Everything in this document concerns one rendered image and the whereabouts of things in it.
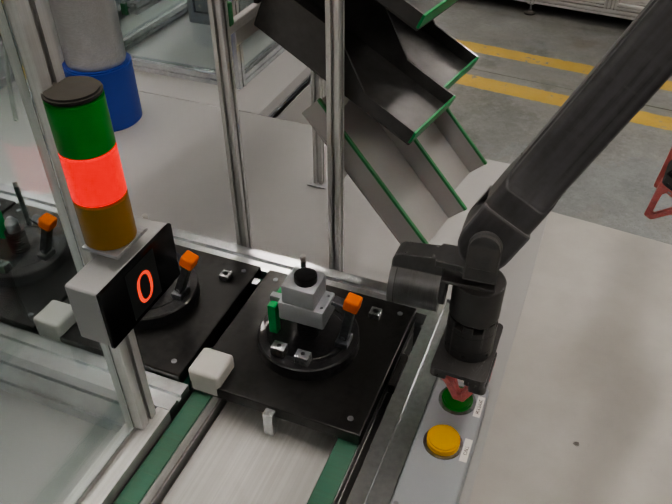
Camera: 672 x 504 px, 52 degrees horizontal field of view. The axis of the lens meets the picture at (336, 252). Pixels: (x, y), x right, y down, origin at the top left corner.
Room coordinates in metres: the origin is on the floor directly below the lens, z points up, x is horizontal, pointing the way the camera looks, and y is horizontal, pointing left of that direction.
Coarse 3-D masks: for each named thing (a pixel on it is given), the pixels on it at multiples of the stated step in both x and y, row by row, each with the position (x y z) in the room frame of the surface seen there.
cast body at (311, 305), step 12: (288, 276) 0.67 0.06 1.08; (300, 276) 0.66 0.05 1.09; (312, 276) 0.66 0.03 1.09; (324, 276) 0.67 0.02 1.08; (288, 288) 0.65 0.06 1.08; (300, 288) 0.65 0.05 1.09; (312, 288) 0.65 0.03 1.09; (324, 288) 0.67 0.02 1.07; (276, 300) 0.67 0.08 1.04; (288, 300) 0.65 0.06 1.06; (300, 300) 0.64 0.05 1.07; (312, 300) 0.64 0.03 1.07; (324, 300) 0.66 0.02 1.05; (288, 312) 0.65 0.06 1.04; (300, 312) 0.64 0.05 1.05; (312, 312) 0.64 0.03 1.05; (324, 312) 0.64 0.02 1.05; (312, 324) 0.64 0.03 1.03; (324, 324) 0.63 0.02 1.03
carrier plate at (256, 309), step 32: (256, 288) 0.77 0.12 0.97; (256, 320) 0.71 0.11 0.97; (384, 320) 0.70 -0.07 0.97; (224, 352) 0.64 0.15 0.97; (256, 352) 0.64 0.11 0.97; (384, 352) 0.64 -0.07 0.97; (224, 384) 0.59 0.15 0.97; (256, 384) 0.59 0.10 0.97; (288, 384) 0.59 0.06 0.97; (320, 384) 0.59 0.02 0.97; (352, 384) 0.59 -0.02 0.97; (384, 384) 0.59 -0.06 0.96; (288, 416) 0.54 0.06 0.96; (320, 416) 0.54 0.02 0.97; (352, 416) 0.53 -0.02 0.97
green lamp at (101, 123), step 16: (48, 112) 0.51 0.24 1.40; (64, 112) 0.51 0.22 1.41; (80, 112) 0.51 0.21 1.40; (96, 112) 0.52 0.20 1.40; (64, 128) 0.51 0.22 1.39; (80, 128) 0.51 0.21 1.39; (96, 128) 0.52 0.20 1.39; (112, 128) 0.54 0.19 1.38; (64, 144) 0.51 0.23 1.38; (80, 144) 0.51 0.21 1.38; (96, 144) 0.51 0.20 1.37; (112, 144) 0.53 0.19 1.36
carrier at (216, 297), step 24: (144, 216) 0.82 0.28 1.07; (216, 264) 0.83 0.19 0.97; (240, 264) 0.83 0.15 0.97; (168, 288) 0.75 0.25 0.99; (192, 288) 0.75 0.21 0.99; (216, 288) 0.77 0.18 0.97; (240, 288) 0.77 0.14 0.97; (168, 312) 0.70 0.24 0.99; (192, 312) 0.72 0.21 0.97; (216, 312) 0.72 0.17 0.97; (144, 336) 0.68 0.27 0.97; (168, 336) 0.67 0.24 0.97; (192, 336) 0.67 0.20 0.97; (216, 336) 0.69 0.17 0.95; (144, 360) 0.63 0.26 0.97; (168, 360) 0.63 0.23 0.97; (192, 360) 0.63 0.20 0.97
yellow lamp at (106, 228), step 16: (80, 208) 0.51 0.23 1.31; (96, 208) 0.51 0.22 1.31; (112, 208) 0.51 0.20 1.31; (128, 208) 0.53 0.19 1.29; (80, 224) 0.52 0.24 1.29; (96, 224) 0.51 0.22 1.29; (112, 224) 0.51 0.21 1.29; (128, 224) 0.52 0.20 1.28; (96, 240) 0.51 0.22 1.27; (112, 240) 0.51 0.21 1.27; (128, 240) 0.52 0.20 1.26
